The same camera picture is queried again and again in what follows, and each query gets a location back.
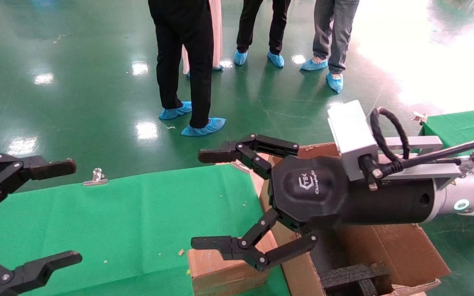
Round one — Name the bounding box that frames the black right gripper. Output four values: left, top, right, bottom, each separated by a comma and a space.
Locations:
191, 133, 436, 272

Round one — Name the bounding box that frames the small brown cardboard box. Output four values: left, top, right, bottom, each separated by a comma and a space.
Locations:
187, 231, 279, 296

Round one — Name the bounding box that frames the large open brown carton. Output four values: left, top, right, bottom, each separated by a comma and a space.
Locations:
250, 142, 452, 296

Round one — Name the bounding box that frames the large green table cloth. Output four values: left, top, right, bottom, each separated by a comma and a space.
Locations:
0, 164, 291, 296

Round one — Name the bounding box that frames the long black foam insert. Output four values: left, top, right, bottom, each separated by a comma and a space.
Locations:
319, 262, 392, 296

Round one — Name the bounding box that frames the person in black trousers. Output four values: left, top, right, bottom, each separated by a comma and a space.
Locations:
233, 0, 292, 68
148, 0, 227, 137

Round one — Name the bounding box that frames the person in pale trousers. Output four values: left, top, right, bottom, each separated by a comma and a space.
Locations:
181, 0, 224, 77

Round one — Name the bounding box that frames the person in grey jeans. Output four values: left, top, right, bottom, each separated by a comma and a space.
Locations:
301, 0, 360, 94

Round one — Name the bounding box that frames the small green table cloth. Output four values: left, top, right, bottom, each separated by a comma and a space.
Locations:
419, 108, 474, 155

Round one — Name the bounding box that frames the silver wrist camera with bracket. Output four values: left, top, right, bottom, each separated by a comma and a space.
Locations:
328, 100, 462, 190

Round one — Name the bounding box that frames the black camera cable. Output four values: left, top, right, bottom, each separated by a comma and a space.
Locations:
358, 106, 474, 192

